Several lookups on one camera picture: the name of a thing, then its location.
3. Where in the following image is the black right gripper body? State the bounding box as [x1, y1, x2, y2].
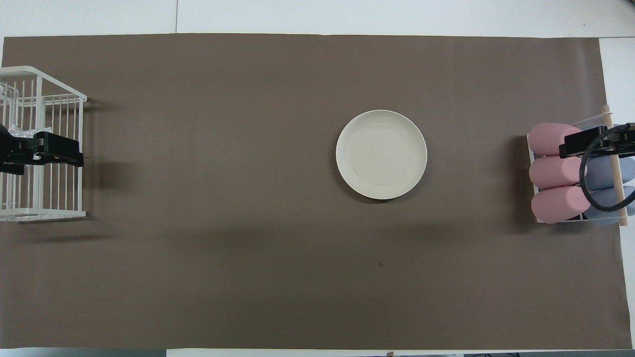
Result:
[603, 123, 635, 159]

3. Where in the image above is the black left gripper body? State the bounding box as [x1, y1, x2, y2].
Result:
[0, 124, 38, 175]

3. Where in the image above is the cream round plate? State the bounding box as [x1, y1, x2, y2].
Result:
[336, 110, 428, 200]

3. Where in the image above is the cup rack with wooden bar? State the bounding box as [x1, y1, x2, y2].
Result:
[526, 105, 631, 228]

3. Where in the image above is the pink plastic cup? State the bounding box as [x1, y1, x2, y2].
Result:
[527, 123, 582, 157]
[531, 186, 591, 224]
[529, 155, 588, 190]

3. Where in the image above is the brown table mat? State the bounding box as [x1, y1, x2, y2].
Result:
[0, 34, 633, 350]

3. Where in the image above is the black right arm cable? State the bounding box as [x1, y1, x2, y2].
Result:
[581, 123, 635, 214]

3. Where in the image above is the white wire dish rack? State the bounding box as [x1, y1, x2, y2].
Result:
[0, 66, 88, 222]

